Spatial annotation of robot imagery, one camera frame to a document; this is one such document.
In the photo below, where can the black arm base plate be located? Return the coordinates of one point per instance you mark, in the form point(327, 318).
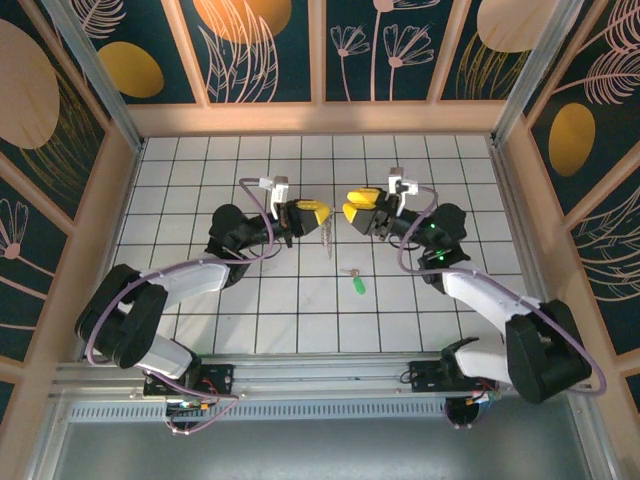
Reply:
point(217, 377)
point(422, 380)

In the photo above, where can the green headed key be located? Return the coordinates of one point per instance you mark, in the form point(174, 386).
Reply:
point(357, 285)

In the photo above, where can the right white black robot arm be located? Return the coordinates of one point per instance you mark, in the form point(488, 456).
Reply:
point(480, 295)

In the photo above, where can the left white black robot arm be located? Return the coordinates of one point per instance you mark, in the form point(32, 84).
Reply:
point(195, 277)

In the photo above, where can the grey metal panel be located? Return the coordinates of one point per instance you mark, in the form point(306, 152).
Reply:
point(320, 450)

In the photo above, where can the aluminium side track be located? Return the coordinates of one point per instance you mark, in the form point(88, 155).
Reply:
point(512, 200)

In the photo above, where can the aluminium frame post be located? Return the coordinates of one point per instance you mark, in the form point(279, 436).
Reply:
point(95, 75)
point(537, 75)

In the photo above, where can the aluminium mounting rail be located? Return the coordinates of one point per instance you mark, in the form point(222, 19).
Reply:
point(320, 372)

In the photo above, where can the clear plastic zip bag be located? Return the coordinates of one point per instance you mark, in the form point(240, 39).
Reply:
point(327, 237)

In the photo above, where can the vented metal strip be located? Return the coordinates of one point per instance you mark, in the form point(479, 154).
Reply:
point(300, 411)

